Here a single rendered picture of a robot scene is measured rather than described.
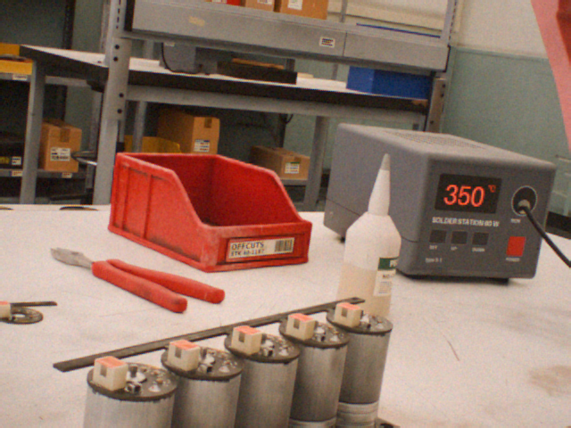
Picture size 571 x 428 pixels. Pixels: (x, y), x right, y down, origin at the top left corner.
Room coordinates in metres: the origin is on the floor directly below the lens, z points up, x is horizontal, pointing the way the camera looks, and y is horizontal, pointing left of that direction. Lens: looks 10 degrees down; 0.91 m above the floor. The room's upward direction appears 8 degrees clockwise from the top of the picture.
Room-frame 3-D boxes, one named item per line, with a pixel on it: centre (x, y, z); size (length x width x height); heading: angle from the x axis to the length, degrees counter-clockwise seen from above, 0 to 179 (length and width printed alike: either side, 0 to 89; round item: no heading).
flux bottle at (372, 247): (0.56, -0.06, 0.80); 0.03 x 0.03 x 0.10
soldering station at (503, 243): (0.75, -0.12, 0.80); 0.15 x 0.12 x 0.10; 23
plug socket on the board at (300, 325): (0.31, -0.01, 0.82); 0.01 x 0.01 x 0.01; 52
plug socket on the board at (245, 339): (0.29, 0.00, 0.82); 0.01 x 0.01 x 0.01; 52
